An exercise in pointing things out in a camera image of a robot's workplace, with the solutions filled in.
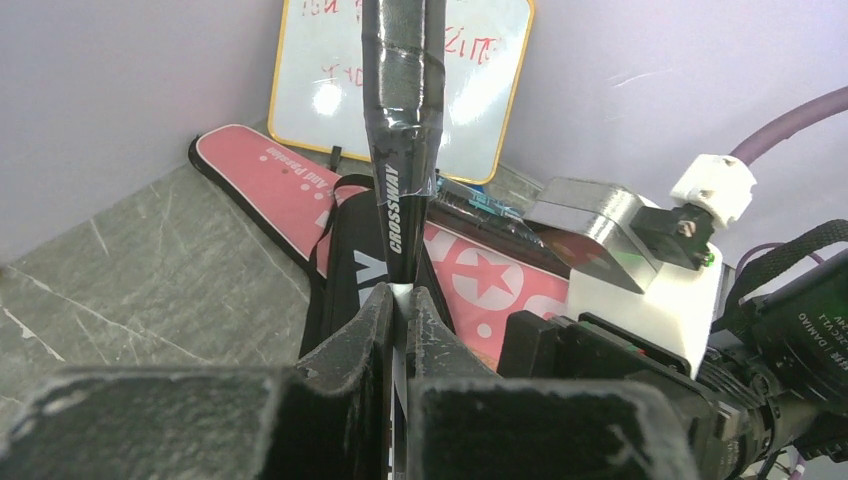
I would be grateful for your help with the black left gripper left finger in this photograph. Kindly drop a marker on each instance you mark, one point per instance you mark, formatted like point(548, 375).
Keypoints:
point(322, 418)

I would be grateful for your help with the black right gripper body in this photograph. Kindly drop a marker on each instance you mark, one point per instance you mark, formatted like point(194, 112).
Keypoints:
point(722, 419)

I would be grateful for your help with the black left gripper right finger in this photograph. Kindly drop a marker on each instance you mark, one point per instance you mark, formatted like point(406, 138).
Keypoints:
point(465, 422)

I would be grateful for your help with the black racket bag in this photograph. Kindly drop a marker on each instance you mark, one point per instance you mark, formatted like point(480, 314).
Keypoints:
point(346, 263)

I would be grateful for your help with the black shuttlecock tube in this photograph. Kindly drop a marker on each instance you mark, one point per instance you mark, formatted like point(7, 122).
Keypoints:
point(492, 223)

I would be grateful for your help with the pink racket bag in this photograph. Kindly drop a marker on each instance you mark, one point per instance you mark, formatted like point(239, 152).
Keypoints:
point(474, 287)

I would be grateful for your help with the white racket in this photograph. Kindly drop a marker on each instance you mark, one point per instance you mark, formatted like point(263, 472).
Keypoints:
point(401, 132)

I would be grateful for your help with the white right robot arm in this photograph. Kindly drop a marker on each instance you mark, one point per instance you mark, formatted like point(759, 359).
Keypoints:
point(789, 346)

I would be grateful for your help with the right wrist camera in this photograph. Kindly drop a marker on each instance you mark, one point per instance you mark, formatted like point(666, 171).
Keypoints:
point(650, 271)

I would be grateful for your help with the whiteboard with yellow frame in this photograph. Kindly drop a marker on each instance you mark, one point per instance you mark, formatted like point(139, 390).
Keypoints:
point(453, 66)

